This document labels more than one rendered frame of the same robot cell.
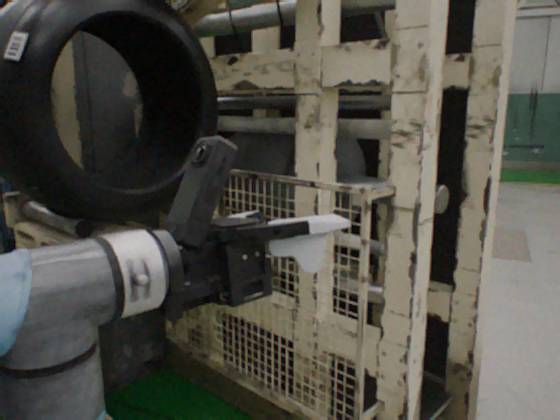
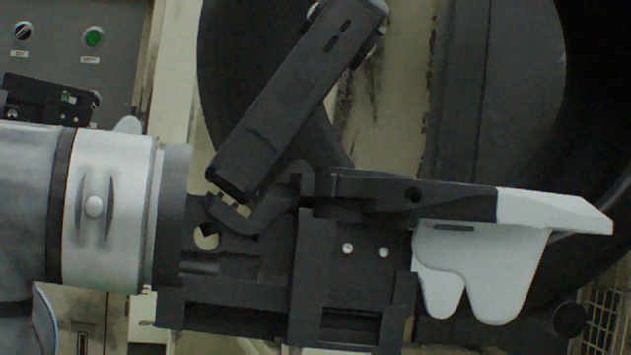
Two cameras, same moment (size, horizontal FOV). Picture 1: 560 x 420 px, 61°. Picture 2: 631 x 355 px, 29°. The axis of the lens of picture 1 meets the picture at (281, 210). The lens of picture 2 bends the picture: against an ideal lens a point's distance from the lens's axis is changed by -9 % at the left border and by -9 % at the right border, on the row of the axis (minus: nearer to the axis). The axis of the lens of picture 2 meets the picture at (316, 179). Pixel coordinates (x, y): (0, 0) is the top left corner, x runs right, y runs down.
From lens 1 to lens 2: 0.30 m
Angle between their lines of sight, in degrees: 36
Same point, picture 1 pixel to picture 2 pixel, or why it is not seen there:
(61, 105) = (398, 52)
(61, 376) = not seen: outside the picture
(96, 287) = (19, 189)
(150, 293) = (109, 242)
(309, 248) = (498, 261)
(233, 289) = (296, 307)
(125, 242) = (100, 139)
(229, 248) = (307, 213)
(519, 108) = not seen: outside the picture
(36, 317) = not seen: outside the picture
